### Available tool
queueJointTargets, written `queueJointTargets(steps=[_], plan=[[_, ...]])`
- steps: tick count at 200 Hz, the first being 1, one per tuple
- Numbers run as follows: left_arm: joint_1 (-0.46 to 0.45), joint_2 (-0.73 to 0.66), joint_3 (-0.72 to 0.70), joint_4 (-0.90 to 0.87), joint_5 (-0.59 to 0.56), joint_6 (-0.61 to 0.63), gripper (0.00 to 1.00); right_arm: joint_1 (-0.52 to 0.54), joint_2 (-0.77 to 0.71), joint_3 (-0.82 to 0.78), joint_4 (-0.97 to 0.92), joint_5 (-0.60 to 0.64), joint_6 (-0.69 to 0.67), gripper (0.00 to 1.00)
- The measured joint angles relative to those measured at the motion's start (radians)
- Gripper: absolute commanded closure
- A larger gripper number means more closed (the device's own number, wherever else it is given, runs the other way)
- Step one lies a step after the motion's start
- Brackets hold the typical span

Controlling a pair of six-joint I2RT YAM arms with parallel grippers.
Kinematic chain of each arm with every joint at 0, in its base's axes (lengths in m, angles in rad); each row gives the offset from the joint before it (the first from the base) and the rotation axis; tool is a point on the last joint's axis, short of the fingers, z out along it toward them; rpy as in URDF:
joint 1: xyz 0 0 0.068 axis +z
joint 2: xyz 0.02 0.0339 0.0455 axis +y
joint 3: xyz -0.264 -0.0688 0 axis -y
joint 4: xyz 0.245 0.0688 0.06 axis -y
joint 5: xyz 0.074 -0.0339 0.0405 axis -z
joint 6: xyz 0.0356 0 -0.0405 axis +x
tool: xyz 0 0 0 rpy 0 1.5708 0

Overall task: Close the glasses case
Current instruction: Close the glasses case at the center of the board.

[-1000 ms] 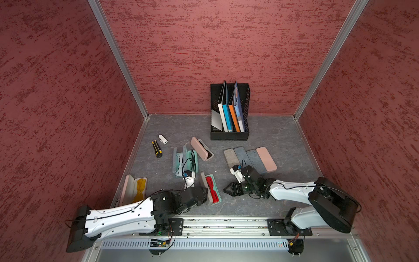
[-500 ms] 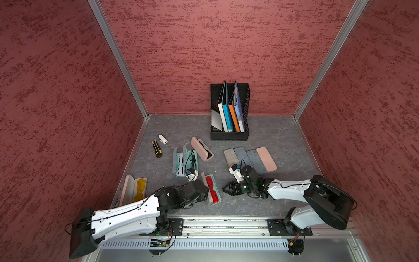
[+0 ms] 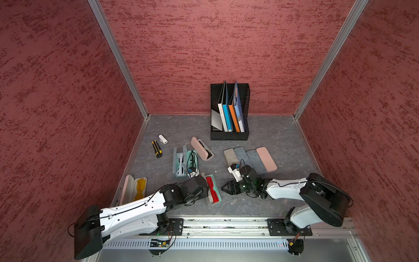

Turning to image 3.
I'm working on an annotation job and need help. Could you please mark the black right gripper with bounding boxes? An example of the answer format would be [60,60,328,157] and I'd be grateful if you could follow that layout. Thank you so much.
[221,179,255,196]

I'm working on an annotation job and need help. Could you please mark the grey case blue glasses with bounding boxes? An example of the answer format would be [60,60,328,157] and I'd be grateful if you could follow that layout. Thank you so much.
[246,150,267,175]

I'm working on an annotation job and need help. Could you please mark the pink case dark sunglasses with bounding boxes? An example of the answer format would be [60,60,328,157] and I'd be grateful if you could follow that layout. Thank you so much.
[191,137,214,161]

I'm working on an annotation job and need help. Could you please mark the pink case yellow glasses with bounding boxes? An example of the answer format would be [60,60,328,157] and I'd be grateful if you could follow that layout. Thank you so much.
[120,175,147,205]

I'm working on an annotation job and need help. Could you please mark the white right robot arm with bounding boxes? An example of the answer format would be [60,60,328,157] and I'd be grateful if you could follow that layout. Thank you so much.
[222,165,353,236]

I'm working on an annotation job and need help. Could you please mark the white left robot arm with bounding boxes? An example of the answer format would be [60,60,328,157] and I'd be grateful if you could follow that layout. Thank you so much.
[74,175,210,260]

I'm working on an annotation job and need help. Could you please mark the grey case white glasses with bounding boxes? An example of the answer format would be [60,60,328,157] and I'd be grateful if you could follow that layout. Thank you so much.
[172,146,188,178]

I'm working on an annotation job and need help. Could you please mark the green case black glasses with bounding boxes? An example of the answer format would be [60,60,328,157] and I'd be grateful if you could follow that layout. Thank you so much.
[183,146,199,176]

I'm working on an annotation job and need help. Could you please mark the small white cylinder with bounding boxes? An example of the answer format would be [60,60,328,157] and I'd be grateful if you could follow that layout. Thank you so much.
[158,134,168,145]

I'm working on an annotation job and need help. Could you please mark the black mesh file holder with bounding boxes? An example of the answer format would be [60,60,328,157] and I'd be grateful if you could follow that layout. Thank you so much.
[210,83,251,141]

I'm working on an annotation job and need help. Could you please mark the perforated vent strip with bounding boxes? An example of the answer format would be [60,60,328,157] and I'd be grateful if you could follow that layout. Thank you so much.
[103,239,289,251]

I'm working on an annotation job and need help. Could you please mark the white grey book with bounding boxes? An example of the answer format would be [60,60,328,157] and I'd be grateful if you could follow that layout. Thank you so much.
[210,84,228,132]

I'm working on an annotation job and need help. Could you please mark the orange book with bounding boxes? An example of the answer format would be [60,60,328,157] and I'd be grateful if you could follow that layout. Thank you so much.
[228,95,241,132]

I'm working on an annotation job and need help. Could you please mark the teal book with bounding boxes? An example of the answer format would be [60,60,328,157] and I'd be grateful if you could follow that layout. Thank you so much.
[222,81,233,132]

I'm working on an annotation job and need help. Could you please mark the blue folder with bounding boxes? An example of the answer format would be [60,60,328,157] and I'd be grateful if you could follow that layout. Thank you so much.
[233,82,246,132]

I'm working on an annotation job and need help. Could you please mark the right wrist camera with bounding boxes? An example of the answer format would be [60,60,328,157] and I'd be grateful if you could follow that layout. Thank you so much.
[228,164,243,182]

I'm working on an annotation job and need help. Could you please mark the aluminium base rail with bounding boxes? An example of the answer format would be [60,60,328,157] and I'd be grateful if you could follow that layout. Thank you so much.
[98,215,357,239]

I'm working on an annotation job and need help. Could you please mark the aluminium right corner post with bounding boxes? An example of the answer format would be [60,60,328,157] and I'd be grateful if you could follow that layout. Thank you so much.
[294,0,369,121]

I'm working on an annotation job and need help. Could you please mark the aluminium corner post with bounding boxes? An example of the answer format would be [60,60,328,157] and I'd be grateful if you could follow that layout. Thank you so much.
[88,0,149,121]
[294,0,369,121]

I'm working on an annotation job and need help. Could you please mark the aluminium left corner post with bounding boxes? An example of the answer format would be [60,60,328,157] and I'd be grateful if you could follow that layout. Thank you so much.
[88,0,149,121]

